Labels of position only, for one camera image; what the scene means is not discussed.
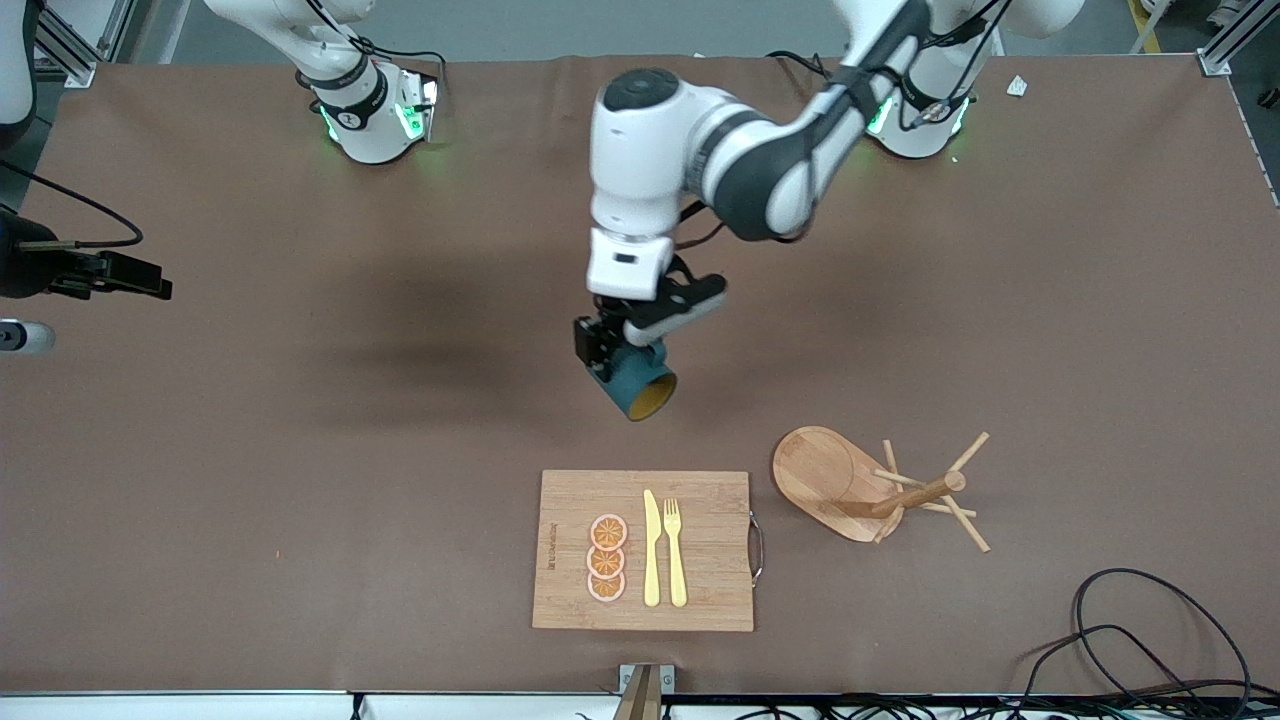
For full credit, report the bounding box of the teal cup yellow inside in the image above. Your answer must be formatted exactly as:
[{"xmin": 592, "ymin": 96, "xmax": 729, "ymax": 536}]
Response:
[{"xmin": 588, "ymin": 338, "xmax": 679, "ymax": 422}]

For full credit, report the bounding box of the yellow plastic knife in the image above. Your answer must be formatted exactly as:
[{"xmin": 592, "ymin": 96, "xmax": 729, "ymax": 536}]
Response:
[{"xmin": 643, "ymin": 489, "xmax": 663, "ymax": 608}]

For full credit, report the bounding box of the wooden cutting board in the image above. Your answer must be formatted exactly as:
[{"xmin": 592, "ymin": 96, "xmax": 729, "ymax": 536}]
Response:
[{"xmin": 532, "ymin": 470, "xmax": 766, "ymax": 633}]

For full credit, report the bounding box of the yellow plastic fork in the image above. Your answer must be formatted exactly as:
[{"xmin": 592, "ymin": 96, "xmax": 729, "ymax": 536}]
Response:
[{"xmin": 664, "ymin": 498, "xmax": 689, "ymax": 609}]

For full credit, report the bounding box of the wooden mug tree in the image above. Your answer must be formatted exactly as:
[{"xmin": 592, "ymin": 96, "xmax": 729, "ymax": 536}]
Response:
[{"xmin": 771, "ymin": 425, "xmax": 992, "ymax": 554}]

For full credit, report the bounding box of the brown wooden strip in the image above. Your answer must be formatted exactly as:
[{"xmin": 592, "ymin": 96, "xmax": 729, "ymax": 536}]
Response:
[{"xmin": 612, "ymin": 665, "xmax": 663, "ymax": 720}]

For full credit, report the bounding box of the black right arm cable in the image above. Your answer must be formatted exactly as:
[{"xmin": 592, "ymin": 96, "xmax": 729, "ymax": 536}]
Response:
[{"xmin": 0, "ymin": 160, "xmax": 144, "ymax": 249}]

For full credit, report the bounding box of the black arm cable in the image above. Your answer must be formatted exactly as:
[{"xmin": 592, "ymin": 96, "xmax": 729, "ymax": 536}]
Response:
[
  {"xmin": 835, "ymin": 0, "xmax": 1006, "ymax": 131},
  {"xmin": 0, "ymin": 160, "xmax": 144, "ymax": 249}
]

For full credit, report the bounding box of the aluminium frame profile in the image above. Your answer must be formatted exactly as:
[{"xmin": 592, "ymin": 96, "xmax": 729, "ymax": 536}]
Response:
[
  {"xmin": 1197, "ymin": 0, "xmax": 1280, "ymax": 77},
  {"xmin": 35, "ymin": 0, "xmax": 101, "ymax": 89}
]

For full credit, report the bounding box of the thin black cable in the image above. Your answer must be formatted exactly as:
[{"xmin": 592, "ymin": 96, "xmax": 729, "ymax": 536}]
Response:
[
  {"xmin": 300, "ymin": 0, "xmax": 448, "ymax": 96},
  {"xmin": 765, "ymin": 50, "xmax": 851, "ymax": 101}
]

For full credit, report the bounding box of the small metal bracket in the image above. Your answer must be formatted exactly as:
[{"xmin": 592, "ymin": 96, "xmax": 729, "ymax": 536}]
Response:
[{"xmin": 618, "ymin": 663, "xmax": 676, "ymax": 696}]

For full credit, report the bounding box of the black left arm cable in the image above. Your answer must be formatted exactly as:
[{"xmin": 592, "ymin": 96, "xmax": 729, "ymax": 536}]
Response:
[{"xmin": 835, "ymin": 0, "xmax": 1006, "ymax": 131}]

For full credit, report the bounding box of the white table edge rail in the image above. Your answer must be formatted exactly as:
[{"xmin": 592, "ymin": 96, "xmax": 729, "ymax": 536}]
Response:
[{"xmin": 0, "ymin": 690, "xmax": 1280, "ymax": 720}]

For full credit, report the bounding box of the black looped cable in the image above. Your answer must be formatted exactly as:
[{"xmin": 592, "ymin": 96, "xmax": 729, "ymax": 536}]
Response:
[
  {"xmin": 1072, "ymin": 568, "xmax": 1253, "ymax": 701},
  {"xmin": 1020, "ymin": 625, "xmax": 1201, "ymax": 701}
]

